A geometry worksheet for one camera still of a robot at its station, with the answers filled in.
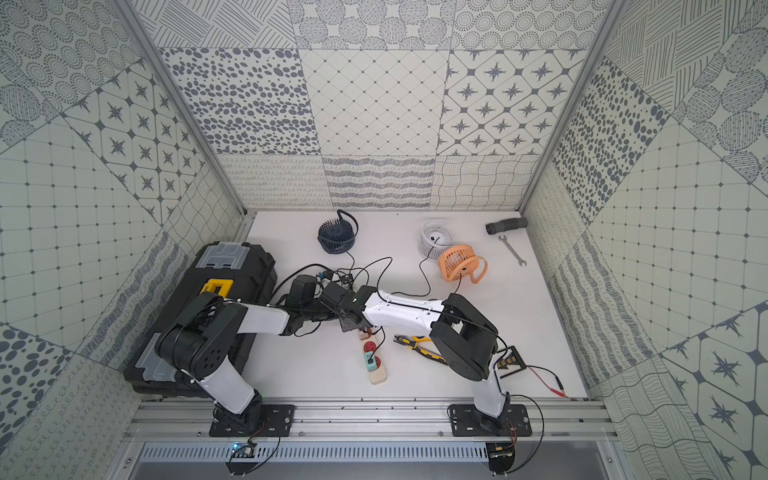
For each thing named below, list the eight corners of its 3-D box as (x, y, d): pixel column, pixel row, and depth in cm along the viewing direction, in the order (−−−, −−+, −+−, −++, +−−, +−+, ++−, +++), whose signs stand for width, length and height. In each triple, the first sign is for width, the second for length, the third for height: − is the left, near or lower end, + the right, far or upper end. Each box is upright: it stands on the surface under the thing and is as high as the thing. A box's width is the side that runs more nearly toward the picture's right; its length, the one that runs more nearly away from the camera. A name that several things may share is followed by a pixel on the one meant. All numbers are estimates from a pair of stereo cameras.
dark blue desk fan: (319, 254, 108) (315, 243, 103) (324, 227, 117) (321, 216, 112) (352, 254, 108) (350, 243, 103) (356, 227, 117) (354, 216, 112)
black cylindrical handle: (489, 236, 115) (492, 230, 112) (484, 229, 118) (486, 222, 115) (525, 227, 118) (529, 221, 115) (519, 220, 121) (522, 214, 118)
